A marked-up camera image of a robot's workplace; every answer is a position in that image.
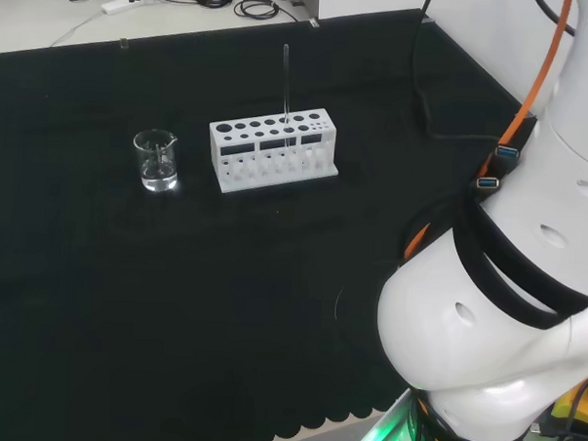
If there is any white power strip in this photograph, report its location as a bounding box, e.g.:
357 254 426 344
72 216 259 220
100 0 145 17

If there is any black bench cloth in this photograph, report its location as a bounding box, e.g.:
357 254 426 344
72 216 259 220
0 0 544 441

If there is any yellow stop button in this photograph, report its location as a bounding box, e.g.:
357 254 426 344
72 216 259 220
549 367 588 435

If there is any small clear glass beaker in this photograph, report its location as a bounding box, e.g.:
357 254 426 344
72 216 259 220
131 128 181 194

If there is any clear glass rod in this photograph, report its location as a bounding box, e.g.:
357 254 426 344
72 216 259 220
278 43 298 149

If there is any orange cable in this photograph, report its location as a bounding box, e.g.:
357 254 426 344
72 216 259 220
402 0 576 266

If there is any white test tube rack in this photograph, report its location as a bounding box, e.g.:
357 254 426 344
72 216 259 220
206 102 343 200

